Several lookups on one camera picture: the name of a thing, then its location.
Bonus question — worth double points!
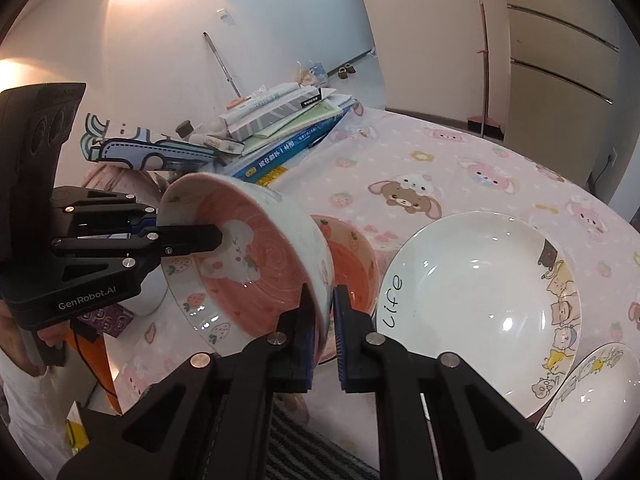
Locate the purple patterned box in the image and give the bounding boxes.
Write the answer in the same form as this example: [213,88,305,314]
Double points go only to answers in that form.
[77,305,136,342]

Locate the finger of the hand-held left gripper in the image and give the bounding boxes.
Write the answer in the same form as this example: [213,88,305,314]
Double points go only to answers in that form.
[52,186,159,235]
[50,224,224,287]

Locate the clear plastic bag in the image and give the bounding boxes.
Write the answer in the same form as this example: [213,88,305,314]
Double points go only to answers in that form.
[294,60,330,87]

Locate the small pink strawberry bowl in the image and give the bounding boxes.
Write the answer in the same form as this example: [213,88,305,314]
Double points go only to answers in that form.
[310,214,381,363]

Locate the large pink rabbit bowl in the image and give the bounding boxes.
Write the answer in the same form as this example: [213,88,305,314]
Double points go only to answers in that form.
[157,172,335,356]

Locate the large white cartoon plate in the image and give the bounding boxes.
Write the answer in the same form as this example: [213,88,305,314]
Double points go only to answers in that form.
[376,211,583,418]

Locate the orange bag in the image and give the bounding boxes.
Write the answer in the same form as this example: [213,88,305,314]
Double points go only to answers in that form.
[70,325,122,413]

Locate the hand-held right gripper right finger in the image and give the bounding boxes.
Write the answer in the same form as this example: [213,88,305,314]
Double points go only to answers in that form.
[333,285,583,480]

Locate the green notebook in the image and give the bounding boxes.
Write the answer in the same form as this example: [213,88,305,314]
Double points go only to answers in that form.
[250,94,351,141]

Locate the white animal-print plate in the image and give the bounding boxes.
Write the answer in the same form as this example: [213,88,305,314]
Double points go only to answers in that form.
[535,342,635,480]

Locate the yellow booklet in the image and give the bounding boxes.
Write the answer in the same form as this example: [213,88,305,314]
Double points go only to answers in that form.
[245,164,290,184]

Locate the blue book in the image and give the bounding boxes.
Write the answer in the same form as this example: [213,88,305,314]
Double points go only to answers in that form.
[232,101,360,183]

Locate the grey striped cloth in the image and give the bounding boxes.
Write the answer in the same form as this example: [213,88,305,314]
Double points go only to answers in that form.
[265,400,381,480]

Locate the white paper box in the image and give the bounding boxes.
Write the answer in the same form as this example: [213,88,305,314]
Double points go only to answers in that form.
[219,85,306,128]

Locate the person's left hand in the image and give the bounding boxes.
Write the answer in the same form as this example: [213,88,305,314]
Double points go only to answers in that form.
[0,306,52,378]

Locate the person's white clothing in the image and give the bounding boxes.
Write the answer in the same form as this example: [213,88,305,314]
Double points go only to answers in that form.
[0,350,78,463]

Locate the pink printed tablecloth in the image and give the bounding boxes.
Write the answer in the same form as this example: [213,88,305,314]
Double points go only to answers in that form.
[112,105,640,480]

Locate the small white bottle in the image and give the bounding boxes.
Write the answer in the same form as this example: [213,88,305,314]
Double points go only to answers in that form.
[189,132,246,157]

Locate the beige refrigerator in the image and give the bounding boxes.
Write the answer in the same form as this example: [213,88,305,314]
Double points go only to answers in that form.
[502,2,621,187]

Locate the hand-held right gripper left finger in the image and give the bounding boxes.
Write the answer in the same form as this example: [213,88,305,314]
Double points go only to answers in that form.
[56,284,321,480]

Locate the red broom with wooden handle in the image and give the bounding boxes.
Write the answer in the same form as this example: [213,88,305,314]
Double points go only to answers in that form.
[466,0,505,139]

